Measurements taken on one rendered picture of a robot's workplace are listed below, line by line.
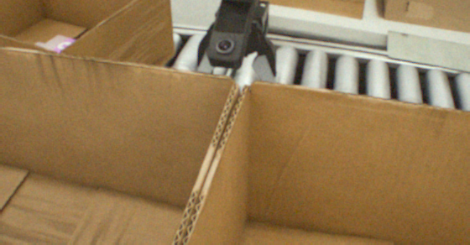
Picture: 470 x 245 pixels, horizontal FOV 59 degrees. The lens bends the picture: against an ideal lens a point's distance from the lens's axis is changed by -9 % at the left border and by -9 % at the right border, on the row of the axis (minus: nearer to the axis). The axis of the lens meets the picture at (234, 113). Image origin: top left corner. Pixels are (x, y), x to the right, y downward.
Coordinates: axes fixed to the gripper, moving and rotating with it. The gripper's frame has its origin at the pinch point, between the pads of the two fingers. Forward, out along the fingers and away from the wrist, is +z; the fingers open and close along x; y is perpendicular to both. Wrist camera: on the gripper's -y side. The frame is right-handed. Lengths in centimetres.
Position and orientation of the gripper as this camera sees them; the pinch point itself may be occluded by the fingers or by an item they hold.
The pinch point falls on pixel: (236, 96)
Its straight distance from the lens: 71.9
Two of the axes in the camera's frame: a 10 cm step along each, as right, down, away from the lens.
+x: -9.7, -1.5, 1.8
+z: 0.0, 7.7, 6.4
